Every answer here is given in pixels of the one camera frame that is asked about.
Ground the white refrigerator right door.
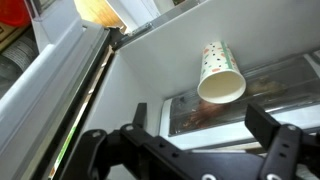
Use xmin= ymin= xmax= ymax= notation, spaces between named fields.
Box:
xmin=0 ymin=0 xmax=108 ymax=180

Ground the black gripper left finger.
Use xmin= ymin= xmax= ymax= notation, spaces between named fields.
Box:
xmin=133 ymin=103 xmax=147 ymax=128

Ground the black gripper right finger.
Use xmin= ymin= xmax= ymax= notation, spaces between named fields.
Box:
xmin=245 ymin=104 xmax=302 ymax=180

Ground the patterned paper cup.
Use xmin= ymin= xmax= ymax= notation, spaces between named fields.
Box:
xmin=197 ymin=41 xmax=246 ymax=104

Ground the red lid glass jar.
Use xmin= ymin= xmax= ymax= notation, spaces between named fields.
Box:
xmin=0 ymin=0 xmax=30 ymax=27

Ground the clear crisper drawer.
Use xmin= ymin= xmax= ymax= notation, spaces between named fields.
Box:
xmin=159 ymin=50 xmax=320 ymax=150

